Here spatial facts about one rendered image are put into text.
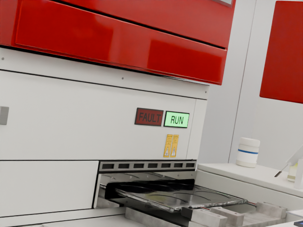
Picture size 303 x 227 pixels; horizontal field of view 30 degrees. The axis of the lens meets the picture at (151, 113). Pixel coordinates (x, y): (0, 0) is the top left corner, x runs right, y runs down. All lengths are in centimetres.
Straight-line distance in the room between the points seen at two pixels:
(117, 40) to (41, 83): 22
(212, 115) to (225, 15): 286
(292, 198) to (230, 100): 315
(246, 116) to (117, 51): 370
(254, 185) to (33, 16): 86
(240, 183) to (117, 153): 42
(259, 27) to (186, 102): 335
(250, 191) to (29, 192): 70
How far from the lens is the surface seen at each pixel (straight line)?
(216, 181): 180
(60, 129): 138
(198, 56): 167
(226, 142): 483
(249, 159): 197
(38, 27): 123
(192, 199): 158
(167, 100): 166
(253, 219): 157
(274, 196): 170
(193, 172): 181
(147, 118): 159
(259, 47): 508
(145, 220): 153
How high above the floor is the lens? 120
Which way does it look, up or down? 3 degrees down
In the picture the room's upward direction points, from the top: 9 degrees clockwise
